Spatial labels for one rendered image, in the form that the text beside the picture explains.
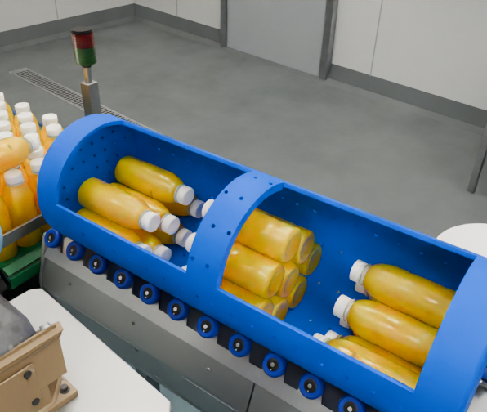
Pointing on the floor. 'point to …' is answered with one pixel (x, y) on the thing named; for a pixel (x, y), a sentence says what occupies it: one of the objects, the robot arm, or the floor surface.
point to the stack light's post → (91, 98)
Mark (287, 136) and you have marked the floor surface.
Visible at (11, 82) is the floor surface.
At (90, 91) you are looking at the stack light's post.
